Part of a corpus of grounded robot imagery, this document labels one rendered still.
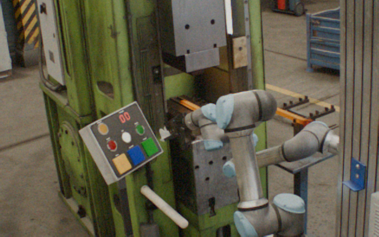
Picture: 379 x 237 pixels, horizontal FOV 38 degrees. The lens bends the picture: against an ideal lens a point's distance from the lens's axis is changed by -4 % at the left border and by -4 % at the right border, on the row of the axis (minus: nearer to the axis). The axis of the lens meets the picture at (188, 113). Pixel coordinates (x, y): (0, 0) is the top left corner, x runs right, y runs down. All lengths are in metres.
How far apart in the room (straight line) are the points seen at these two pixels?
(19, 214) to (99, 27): 1.82
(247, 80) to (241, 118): 1.30
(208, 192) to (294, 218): 1.10
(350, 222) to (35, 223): 2.74
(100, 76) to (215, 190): 0.91
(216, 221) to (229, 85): 0.77
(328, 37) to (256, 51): 3.52
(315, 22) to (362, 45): 5.04
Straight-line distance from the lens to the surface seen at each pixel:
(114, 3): 2.84
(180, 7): 2.85
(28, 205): 4.56
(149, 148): 2.75
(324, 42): 6.83
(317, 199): 4.25
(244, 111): 2.05
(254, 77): 3.37
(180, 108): 3.26
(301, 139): 2.53
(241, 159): 2.07
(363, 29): 1.79
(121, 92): 2.95
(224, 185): 3.21
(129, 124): 2.73
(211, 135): 2.42
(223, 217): 3.31
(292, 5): 10.24
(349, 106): 1.91
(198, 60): 2.95
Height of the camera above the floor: 2.13
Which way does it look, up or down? 21 degrees down
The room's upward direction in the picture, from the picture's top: 5 degrees counter-clockwise
